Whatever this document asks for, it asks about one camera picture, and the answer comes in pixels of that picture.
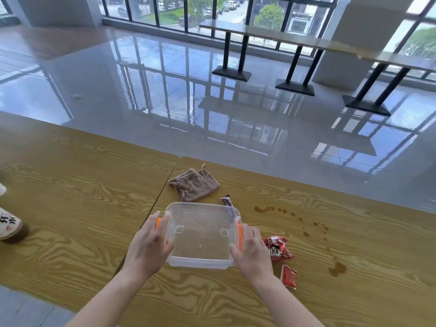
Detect person's right hand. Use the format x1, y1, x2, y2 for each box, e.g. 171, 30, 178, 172
230, 224, 275, 287

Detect person's left hand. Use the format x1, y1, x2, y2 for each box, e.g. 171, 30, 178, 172
123, 211, 175, 280

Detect clear container with orange clips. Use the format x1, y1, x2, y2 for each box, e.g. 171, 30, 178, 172
155, 202, 244, 270

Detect person's left forearm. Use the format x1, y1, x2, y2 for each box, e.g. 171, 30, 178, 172
65, 268, 151, 327

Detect person's right forearm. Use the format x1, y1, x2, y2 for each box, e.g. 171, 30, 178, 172
253, 274, 326, 327

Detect crumpled red snack packet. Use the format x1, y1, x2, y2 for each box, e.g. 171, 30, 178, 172
262, 236, 295, 262

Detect small red sachet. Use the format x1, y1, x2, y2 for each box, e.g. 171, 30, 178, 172
280, 264, 298, 290

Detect brown cloth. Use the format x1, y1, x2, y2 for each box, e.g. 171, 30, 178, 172
168, 163, 220, 203

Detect long wooden table black legs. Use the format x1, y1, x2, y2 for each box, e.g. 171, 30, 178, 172
199, 19, 363, 97
342, 49, 436, 117

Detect black window frame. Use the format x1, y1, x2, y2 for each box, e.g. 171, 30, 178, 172
97, 0, 436, 82

